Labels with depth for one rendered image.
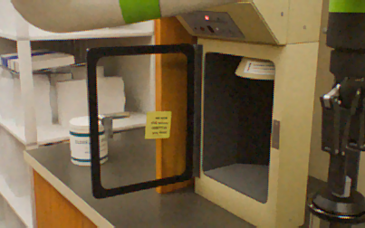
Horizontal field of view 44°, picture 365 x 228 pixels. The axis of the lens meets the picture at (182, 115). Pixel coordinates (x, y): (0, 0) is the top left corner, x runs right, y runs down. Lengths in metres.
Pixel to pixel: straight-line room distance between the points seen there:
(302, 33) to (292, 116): 0.19
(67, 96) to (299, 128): 1.30
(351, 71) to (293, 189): 0.50
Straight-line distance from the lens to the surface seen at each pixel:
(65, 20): 0.55
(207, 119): 1.27
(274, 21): 0.98
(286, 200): 1.15
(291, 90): 1.05
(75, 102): 2.15
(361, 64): 0.73
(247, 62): 1.14
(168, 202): 1.31
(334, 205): 0.79
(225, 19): 1.04
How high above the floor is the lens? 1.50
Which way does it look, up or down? 14 degrees down
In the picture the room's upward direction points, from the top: straight up
